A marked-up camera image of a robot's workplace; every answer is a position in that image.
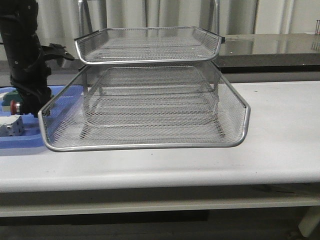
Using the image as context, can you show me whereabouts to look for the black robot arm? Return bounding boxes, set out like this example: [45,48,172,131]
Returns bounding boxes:
[0,0,75,117]

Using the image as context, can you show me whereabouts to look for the red emergency stop button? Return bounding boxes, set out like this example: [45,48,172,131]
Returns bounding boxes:
[10,100,23,115]

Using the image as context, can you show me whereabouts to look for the white circuit breaker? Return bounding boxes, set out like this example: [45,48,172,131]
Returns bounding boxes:
[0,115,25,137]

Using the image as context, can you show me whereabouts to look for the mesh tray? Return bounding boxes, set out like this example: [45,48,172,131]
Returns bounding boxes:
[38,61,251,152]
[83,84,218,129]
[75,26,224,65]

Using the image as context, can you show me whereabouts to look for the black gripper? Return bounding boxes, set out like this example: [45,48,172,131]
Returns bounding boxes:
[9,43,75,118]

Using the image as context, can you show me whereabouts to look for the grey wire rack frame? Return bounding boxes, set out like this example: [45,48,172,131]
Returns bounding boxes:
[77,0,226,140]

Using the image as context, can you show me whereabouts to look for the grey stone counter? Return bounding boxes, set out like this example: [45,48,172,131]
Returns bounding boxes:
[0,32,320,75]

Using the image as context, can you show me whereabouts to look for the blue plastic tray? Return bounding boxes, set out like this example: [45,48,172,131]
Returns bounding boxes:
[0,85,85,150]

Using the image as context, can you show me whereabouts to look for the green and beige relay module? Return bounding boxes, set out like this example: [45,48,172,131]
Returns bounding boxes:
[1,90,22,112]

